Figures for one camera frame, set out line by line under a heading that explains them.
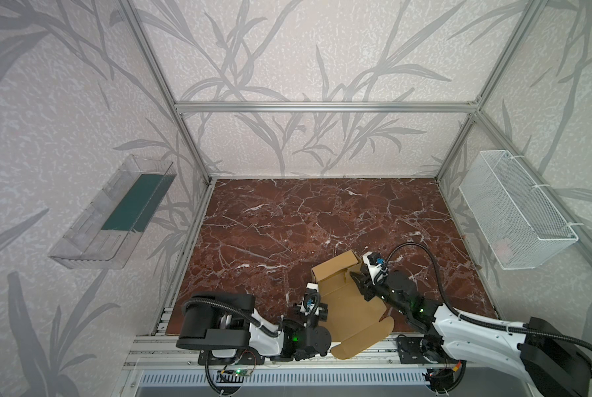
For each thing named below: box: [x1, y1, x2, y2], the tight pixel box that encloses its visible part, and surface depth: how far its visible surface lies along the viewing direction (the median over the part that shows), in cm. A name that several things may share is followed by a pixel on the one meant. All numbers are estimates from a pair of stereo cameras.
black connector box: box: [422, 368, 455, 392], surface depth 72 cm
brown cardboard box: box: [310, 249, 395, 360], surface depth 80 cm
